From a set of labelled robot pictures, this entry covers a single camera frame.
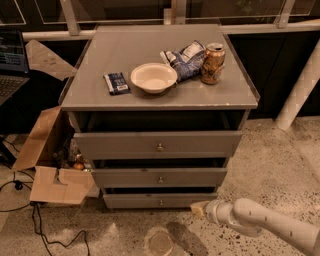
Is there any crumpled blue chip bag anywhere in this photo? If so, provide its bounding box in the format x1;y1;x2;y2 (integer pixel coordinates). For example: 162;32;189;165
160;41;205;83

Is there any open cardboard box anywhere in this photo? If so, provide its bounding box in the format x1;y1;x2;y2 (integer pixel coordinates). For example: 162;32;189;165
11;39;96;206

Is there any grey drawer cabinet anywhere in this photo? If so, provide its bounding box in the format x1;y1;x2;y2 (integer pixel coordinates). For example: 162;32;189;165
61;24;259;196

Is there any grey drawer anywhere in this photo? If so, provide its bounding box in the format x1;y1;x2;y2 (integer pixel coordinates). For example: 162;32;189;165
74;131;242;160
92;168;227;188
103;193;218;209

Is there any white paper bowl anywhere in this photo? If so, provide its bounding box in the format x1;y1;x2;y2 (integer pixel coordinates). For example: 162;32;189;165
130;63;178;94

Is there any small blue snack packet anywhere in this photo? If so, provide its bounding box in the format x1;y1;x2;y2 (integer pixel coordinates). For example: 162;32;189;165
103;72;131;95

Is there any grey top drawer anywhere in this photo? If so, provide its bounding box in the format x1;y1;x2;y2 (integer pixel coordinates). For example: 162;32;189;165
74;131;242;160

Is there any white diagonal post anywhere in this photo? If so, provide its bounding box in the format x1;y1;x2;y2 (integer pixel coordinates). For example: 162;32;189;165
275;39;320;130

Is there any black laptop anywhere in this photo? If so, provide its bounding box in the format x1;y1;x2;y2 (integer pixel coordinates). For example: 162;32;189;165
0;27;30;105

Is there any grey bottom drawer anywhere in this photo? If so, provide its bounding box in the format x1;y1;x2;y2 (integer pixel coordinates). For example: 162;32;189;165
103;193;218;209

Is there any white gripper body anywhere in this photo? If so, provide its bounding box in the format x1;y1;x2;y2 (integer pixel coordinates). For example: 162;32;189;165
205;200;231;224

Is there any gold soda can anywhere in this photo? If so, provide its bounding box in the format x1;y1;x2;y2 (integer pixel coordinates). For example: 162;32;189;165
200;43;225;85

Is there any white railing frame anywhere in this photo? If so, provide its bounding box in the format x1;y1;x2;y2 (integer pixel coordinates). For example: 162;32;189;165
0;0;320;42

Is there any round floor drain cover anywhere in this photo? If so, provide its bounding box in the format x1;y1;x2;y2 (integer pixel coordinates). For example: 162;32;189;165
147;231;174;256

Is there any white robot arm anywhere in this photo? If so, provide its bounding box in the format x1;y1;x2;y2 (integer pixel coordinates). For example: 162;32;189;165
190;198;320;256

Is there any grey middle drawer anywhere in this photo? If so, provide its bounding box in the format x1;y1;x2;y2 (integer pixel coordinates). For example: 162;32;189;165
92;168;227;188

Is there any black floor cable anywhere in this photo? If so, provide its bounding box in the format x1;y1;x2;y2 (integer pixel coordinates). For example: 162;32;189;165
0;139;91;256

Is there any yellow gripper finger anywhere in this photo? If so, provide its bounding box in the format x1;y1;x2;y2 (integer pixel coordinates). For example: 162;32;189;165
190;201;209;218

